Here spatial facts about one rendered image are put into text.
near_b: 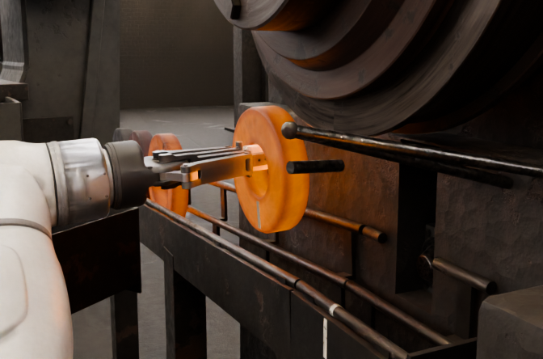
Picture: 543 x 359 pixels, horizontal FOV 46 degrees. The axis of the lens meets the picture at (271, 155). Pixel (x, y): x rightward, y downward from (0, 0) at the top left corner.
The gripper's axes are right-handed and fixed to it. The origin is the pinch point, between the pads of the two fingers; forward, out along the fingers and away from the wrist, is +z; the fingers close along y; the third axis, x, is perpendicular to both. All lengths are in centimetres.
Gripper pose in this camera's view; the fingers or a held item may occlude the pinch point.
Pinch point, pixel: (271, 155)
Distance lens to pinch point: 78.8
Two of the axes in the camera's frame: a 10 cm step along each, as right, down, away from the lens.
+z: 9.0, -1.2, 4.2
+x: -0.5, -9.8, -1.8
